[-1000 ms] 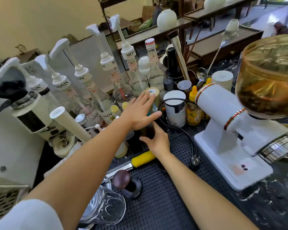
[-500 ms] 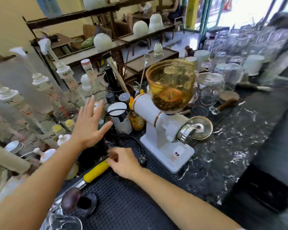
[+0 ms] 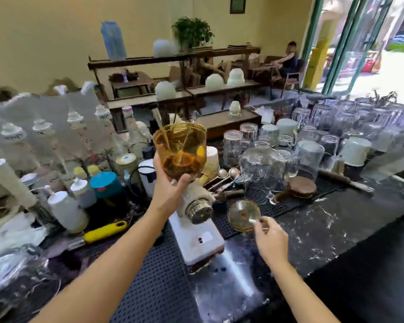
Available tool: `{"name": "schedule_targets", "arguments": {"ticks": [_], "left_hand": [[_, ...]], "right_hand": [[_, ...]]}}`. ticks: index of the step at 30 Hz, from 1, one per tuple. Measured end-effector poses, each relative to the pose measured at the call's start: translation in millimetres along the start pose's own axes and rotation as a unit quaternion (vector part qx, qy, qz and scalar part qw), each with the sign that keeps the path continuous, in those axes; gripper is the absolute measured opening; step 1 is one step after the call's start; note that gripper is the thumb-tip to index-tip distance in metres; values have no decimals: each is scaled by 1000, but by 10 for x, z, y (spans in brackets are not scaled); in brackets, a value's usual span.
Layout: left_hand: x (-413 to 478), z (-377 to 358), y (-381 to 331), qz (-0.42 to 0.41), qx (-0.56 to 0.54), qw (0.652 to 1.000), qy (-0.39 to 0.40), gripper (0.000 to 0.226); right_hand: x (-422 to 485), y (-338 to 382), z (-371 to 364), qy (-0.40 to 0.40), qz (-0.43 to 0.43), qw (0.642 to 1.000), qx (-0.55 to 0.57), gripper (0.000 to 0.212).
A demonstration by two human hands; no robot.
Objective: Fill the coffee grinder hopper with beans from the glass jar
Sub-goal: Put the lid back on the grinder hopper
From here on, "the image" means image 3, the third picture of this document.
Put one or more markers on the person's left hand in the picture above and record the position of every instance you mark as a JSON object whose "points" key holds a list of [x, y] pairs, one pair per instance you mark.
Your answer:
{"points": [[166, 198]]}

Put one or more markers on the person's right hand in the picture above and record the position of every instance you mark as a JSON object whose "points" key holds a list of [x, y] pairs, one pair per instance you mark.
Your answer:
{"points": [[272, 242]]}

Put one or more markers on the person's right thumb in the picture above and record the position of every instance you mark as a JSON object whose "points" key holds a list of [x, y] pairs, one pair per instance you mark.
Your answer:
{"points": [[258, 229]]}

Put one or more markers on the person's left thumb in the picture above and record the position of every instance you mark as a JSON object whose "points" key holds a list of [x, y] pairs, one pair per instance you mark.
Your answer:
{"points": [[181, 181]]}

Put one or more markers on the amber round hopper lid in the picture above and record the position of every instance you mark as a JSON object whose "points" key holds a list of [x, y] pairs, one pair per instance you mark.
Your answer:
{"points": [[242, 215]]}

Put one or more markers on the amber plastic grinder hopper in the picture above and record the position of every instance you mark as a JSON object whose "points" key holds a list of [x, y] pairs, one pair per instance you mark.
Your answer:
{"points": [[180, 147]]}

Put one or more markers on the person's left forearm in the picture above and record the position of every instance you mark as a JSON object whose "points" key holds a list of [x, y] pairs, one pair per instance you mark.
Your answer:
{"points": [[111, 269]]}

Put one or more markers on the person's right forearm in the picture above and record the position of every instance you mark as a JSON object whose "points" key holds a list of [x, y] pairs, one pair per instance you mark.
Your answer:
{"points": [[299, 296]]}

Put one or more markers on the white jug with black print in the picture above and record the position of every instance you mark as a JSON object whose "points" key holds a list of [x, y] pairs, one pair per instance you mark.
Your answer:
{"points": [[147, 178]]}

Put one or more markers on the black rubber bar mat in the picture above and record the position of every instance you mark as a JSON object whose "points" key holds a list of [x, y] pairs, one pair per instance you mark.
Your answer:
{"points": [[282, 205], [158, 285]]}

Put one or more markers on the metal spoon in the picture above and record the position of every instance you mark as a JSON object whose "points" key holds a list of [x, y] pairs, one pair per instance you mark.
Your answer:
{"points": [[229, 176], [218, 178]]}

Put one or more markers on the white ribbed cup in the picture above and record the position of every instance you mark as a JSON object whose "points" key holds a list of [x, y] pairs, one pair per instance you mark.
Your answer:
{"points": [[212, 159]]}

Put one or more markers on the white coffee grinder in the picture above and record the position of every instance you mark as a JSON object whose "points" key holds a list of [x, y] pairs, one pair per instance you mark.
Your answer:
{"points": [[197, 232]]}

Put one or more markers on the large clear glass jar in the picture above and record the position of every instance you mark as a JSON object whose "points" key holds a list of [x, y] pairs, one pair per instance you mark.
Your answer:
{"points": [[262, 173]]}

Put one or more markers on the yellow lidded jar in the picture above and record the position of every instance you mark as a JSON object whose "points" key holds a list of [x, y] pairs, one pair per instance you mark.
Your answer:
{"points": [[126, 163]]}

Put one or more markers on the low wooden table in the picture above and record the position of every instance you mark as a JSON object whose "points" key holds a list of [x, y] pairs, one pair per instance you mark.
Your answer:
{"points": [[227, 122]]}

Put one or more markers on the teal lidded container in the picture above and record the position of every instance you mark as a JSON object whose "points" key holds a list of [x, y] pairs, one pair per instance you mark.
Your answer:
{"points": [[105, 185]]}

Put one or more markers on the small yellow capped bottle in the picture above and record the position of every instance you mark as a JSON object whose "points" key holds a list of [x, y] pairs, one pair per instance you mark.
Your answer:
{"points": [[80, 172], [93, 170]]}

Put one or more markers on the dark wooden shelf unit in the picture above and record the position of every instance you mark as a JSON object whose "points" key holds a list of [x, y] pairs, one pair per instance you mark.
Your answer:
{"points": [[188, 92]]}

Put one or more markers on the small white dome shade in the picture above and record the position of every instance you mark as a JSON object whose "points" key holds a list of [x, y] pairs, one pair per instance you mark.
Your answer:
{"points": [[235, 109]]}

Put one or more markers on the white dome lamp shade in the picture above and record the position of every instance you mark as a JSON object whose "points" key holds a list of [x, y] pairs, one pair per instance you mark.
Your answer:
{"points": [[163, 48], [165, 90], [214, 82], [236, 77]]}

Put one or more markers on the white squeeze bottle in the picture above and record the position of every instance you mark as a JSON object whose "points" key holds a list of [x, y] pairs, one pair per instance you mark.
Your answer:
{"points": [[67, 211], [83, 193]]}

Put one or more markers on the white ceramic mug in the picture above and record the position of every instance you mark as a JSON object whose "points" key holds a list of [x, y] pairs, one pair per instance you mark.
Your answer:
{"points": [[286, 127], [355, 151]]}

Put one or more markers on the row of syrup pump bottles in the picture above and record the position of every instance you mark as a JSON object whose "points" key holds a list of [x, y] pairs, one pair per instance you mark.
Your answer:
{"points": [[77, 131]]}

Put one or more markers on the group of clear drinking glasses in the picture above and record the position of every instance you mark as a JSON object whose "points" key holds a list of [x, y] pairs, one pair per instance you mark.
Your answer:
{"points": [[340, 127]]}

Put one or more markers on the green potted plant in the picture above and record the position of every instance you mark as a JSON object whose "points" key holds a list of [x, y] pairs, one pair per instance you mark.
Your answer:
{"points": [[192, 31]]}

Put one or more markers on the wooden chair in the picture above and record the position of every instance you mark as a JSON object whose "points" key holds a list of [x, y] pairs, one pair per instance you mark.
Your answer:
{"points": [[294, 79]]}

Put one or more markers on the blue plastic water bottle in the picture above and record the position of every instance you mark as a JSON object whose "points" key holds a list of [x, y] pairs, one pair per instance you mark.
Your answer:
{"points": [[113, 42]]}

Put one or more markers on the tall white canister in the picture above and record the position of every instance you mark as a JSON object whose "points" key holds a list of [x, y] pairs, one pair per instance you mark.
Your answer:
{"points": [[10, 183]]}

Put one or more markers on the white cloth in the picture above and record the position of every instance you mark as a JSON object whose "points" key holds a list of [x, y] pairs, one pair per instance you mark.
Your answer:
{"points": [[13, 235]]}

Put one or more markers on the dark framed picture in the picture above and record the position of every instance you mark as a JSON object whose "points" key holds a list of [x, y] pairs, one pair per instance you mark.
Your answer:
{"points": [[237, 5]]}

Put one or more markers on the clear glass bowl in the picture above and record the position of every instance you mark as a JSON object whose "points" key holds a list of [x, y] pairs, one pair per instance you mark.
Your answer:
{"points": [[16, 282]]}

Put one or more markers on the green framed glass door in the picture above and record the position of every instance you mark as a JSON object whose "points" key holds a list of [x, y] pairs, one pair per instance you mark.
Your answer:
{"points": [[340, 43]]}

